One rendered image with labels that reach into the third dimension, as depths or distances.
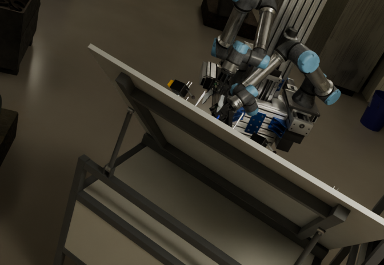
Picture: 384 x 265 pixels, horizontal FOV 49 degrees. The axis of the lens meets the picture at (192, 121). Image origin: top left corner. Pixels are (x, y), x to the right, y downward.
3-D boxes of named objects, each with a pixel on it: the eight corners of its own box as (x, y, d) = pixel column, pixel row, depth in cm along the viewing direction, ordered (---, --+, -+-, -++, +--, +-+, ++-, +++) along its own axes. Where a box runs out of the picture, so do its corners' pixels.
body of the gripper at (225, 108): (207, 108, 228) (225, 96, 229) (215, 120, 231) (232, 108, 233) (212, 112, 221) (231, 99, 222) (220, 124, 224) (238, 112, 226)
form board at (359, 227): (328, 249, 214) (330, 247, 215) (401, 236, 118) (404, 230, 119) (146, 132, 246) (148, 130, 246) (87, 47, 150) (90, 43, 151)
